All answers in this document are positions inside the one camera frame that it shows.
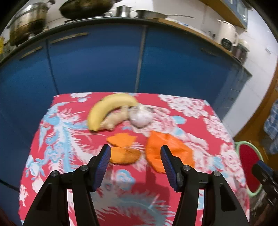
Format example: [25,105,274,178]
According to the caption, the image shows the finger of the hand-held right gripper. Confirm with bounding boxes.
[251,160,278,206]

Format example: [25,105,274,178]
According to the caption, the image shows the white electric kettle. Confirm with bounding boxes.
[217,19,239,51]

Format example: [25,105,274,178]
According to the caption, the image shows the large steel stockpot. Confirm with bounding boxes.
[7,2,50,46]

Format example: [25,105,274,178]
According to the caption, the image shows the wooden wall shelf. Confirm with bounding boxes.
[204,0,248,29]

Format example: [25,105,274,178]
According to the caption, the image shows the ginger root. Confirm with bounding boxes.
[100,106,129,131]

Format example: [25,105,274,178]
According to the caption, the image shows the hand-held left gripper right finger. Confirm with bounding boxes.
[160,144,250,226]

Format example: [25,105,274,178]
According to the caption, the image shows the dark glass jar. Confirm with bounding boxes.
[232,39,250,64]

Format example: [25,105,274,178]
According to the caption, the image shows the orange peel piece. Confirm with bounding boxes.
[145,130,195,173]
[106,133,141,165]

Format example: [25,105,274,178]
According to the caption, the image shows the garlic bulb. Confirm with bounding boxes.
[129,104,152,128]

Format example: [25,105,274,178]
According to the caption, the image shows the red floral printed tablecloth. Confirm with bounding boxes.
[18,92,250,226]

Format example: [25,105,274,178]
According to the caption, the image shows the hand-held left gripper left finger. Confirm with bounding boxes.
[23,144,112,226]

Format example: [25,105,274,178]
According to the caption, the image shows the yellow banana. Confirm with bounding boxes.
[87,93,139,132]

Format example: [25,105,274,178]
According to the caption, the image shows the small steel saucepan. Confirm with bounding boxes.
[115,5,138,18]

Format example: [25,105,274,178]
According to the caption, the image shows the blue checked cloth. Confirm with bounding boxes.
[263,104,278,152]

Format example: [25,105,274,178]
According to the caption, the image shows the red basin with green rim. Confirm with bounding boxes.
[235,141,264,198]

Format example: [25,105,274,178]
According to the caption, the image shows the steel frying pan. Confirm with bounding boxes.
[135,10,196,20]

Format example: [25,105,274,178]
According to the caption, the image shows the blue kitchen cabinet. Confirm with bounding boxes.
[0,18,252,192]

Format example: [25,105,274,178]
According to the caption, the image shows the black wok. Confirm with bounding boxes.
[59,0,122,20]

